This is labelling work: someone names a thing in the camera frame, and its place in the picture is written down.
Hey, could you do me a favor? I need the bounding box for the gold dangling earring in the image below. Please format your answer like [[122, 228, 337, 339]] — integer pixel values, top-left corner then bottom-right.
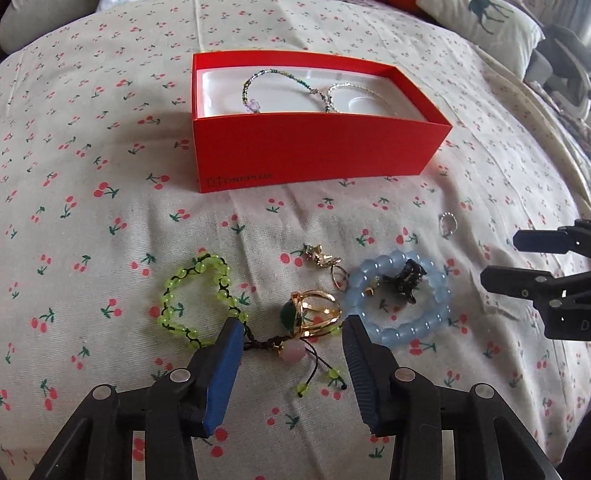
[[302, 244, 354, 292]]

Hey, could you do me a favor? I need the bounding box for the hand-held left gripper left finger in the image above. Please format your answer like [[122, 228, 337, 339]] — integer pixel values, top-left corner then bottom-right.
[[28, 318, 245, 480]]

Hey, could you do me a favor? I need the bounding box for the white plastic tray insert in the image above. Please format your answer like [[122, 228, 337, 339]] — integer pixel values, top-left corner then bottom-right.
[[198, 67, 432, 123]]

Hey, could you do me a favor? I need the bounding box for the white pillow with deer print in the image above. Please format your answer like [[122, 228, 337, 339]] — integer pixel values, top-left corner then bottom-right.
[[416, 0, 546, 80]]

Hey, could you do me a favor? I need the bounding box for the light blue bead bracelet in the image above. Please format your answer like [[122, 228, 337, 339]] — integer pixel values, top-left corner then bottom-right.
[[342, 250, 451, 346]]

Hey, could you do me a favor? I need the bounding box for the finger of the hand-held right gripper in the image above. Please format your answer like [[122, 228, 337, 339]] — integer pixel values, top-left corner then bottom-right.
[[480, 264, 591, 306], [512, 220, 591, 260]]

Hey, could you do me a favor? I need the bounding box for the grey chair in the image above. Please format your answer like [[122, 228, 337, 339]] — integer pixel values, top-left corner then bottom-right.
[[525, 22, 591, 118]]

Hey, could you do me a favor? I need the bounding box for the cherry print bed sheet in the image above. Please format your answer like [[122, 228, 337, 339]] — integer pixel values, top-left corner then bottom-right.
[[0, 0, 591, 480]]

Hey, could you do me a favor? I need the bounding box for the gold ring with green stone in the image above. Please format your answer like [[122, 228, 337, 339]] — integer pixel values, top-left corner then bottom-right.
[[278, 290, 343, 337]]

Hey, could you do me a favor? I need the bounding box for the grey pillow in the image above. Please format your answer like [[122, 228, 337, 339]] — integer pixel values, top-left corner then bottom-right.
[[0, 0, 108, 52]]

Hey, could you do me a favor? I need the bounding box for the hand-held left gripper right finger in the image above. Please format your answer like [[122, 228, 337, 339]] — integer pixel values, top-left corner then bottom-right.
[[341, 315, 561, 480]]

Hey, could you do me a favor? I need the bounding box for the green bead cord bracelet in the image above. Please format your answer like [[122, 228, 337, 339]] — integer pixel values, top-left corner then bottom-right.
[[159, 251, 348, 398]]

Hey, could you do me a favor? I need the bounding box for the small silver ring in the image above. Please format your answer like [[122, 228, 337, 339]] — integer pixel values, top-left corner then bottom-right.
[[438, 212, 459, 241]]

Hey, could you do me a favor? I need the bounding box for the silver chain bracelet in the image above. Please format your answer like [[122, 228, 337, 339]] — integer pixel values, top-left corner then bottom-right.
[[323, 82, 399, 116]]

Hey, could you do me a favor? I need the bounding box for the black hair claw clip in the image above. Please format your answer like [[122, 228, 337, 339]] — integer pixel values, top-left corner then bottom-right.
[[387, 258, 426, 305]]

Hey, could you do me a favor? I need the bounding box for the dark green beaded necklace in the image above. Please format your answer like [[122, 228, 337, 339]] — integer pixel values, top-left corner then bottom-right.
[[240, 68, 334, 114]]

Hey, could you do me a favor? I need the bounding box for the red cardboard box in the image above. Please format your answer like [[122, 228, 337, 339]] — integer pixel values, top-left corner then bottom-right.
[[191, 51, 454, 195]]

